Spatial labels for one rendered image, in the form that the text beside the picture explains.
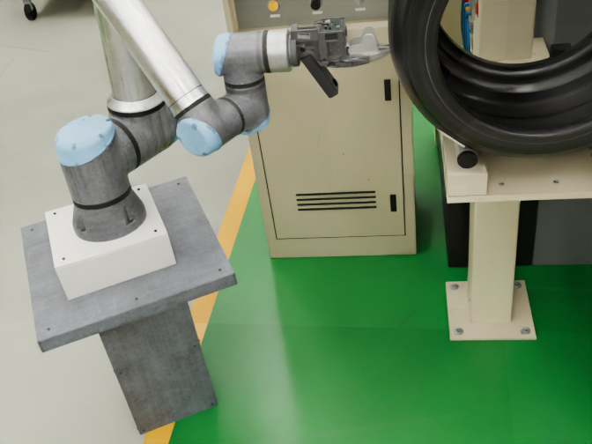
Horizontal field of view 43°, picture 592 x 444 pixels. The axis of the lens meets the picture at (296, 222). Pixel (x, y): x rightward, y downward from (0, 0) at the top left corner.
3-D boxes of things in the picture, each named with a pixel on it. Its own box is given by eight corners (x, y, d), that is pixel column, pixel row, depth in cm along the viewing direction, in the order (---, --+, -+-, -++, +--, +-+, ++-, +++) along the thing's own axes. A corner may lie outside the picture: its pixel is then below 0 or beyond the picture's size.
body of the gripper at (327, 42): (345, 31, 151) (287, 35, 153) (349, 70, 156) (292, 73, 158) (347, 16, 157) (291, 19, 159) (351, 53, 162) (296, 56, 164)
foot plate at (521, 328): (445, 283, 261) (445, 278, 260) (524, 282, 257) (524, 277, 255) (449, 340, 240) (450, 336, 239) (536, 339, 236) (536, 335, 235)
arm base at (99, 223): (71, 247, 187) (59, 215, 181) (77, 209, 202) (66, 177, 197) (146, 233, 188) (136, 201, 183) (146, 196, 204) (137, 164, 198)
